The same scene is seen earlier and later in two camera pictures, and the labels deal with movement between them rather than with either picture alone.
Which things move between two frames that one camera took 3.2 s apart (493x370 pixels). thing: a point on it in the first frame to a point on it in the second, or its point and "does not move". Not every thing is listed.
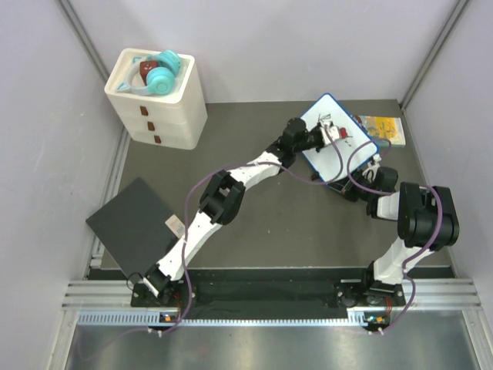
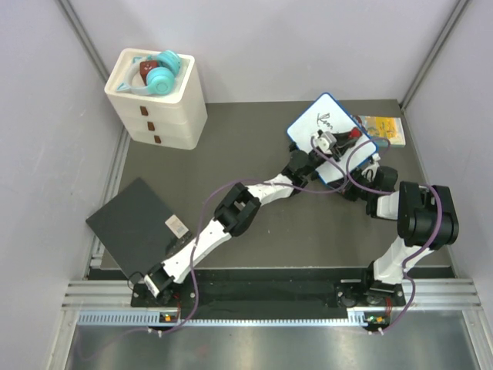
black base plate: x=354 y=287 does not move
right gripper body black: x=353 y=192 does not move
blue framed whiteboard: x=337 y=159 does not move
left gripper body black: x=313 y=138 to x=335 y=151
